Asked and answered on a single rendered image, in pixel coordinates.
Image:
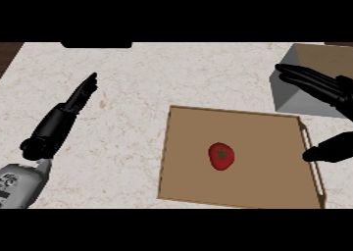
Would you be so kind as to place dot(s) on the brown wooden tray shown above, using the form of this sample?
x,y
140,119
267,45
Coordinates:
x,y
240,157

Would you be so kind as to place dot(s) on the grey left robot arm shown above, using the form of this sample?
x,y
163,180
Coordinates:
x,y
16,184

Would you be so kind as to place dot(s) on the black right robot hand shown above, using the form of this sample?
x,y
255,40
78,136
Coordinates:
x,y
339,94

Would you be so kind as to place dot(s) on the grey cardboard box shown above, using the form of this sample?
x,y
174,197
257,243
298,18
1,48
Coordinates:
x,y
320,78

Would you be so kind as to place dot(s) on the red tomato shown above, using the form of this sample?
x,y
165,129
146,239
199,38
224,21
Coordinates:
x,y
223,156

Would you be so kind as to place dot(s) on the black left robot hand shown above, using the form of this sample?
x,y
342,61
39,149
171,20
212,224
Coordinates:
x,y
57,122

